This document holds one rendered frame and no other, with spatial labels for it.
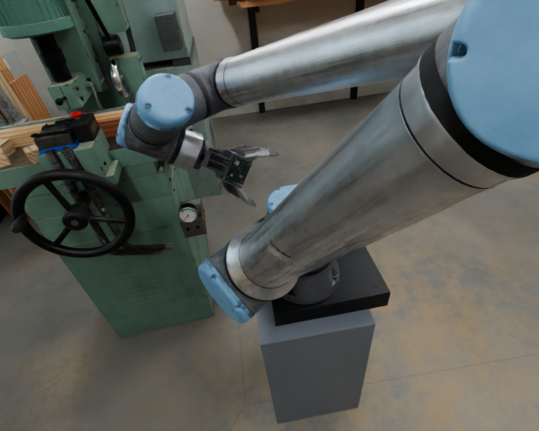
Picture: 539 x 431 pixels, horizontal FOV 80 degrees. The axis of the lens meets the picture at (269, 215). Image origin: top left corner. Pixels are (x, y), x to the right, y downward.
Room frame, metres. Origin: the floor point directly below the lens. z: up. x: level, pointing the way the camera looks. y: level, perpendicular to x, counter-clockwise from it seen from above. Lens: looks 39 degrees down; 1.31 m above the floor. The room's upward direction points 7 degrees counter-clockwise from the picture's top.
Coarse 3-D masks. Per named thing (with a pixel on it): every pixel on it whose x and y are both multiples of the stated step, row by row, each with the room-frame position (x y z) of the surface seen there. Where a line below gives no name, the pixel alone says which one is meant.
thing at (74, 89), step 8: (80, 72) 1.12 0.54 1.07; (64, 80) 1.03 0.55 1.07; (72, 80) 1.02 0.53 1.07; (80, 80) 1.07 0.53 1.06; (48, 88) 0.98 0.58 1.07; (56, 88) 0.99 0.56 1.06; (64, 88) 0.99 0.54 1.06; (72, 88) 0.99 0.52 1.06; (80, 88) 1.04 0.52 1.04; (88, 88) 1.11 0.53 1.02; (56, 96) 0.98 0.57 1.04; (72, 96) 0.99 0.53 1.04; (80, 96) 1.02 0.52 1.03; (88, 96) 1.08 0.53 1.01; (56, 104) 0.98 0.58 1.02; (64, 104) 0.99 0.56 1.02; (72, 104) 0.99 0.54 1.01; (80, 104) 0.99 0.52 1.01
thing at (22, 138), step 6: (24, 132) 1.01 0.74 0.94; (30, 132) 1.01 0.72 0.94; (36, 132) 1.01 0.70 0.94; (0, 138) 0.99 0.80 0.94; (6, 138) 0.99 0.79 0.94; (12, 138) 1.00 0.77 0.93; (18, 138) 1.00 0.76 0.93; (24, 138) 1.00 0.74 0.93; (30, 138) 1.00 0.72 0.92; (12, 144) 0.99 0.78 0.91; (18, 144) 1.00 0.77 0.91; (24, 144) 1.00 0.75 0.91; (30, 144) 1.00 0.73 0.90
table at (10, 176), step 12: (12, 156) 0.93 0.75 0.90; (24, 156) 0.92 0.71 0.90; (120, 156) 0.89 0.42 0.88; (132, 156) 0.89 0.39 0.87; (144, 156) 0.90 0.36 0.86; (0, 168) 0.86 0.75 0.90; (12, 168) 0.85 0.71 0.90; (24, 168) 0.85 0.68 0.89; (36, 168) 0.86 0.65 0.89; (120, 168) 0.86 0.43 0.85; (0, 180) 0.84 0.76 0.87; (12, 180) 0.85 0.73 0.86; (60, 192) 0.77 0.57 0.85
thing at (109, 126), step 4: (104, 120) 1.00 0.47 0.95; (108, 120) 0.99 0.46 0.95; (112, 120) 0.99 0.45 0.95; (116, 120) 0.99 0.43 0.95; (120, 120) 0.99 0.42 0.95; (100, 124) 0.98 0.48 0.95; (104, 124) 0.98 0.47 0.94; (108, 124) 0.99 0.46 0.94; (112, 124) 0.99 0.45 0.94; (116, 124) 0.99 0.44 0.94; (104, 128) 0.98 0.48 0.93; (108, 128) 0.99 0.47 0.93; (112, 128) 0.99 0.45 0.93; (116, 128) 0.99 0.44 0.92; (104, 132) 0.98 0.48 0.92; (108, 132) 0.98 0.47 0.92; (112, 132) 0.99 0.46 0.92; (116, 132) 0.99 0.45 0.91; (108, 136) 0.98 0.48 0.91; (112, 136) 0.99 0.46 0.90
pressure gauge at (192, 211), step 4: (184, 204) 0.87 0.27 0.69; (188, 204) 0.86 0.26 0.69; (192, 204) 0.87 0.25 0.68; (180, 208) 0.86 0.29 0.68; (184, 208) 0.85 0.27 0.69; (188, 208) 0.85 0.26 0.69; (192, 208) 0.85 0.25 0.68; (196, 208) 0.87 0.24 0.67; (180, 212) 0.84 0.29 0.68; (184, 212) 0.85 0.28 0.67; (188, 212) 0.85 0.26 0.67; (192, 212) 0.85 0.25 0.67; (196, 212) 0.85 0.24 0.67; (180, 216) 0.84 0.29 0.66; (184, 216) 0.85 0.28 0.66; (188, 216) 0.85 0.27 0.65; (192, 216) 0.85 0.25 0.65; (196, 216) 0.85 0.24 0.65; (188, 220) 0.85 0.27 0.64; (192, 220) 0.85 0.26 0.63
